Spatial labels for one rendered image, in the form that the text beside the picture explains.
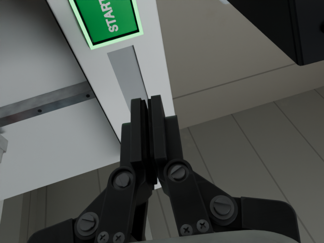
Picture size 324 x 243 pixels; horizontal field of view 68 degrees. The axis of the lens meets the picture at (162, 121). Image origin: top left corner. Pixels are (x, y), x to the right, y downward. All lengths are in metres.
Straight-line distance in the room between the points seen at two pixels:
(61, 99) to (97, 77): 0.18
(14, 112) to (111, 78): 0.24
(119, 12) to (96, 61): 0.06
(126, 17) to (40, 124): 0.35
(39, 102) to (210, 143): 1.62
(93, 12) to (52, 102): 0.25
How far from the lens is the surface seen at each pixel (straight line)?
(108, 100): 0.31
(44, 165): 0.66
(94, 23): 0.25
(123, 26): 0.25
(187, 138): 1.98
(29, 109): 0.47
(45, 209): 2.01
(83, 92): 0.45
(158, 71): 0.30
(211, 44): 1.58
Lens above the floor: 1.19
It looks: 39 degrees down
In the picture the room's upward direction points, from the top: 159 degrees clockwise
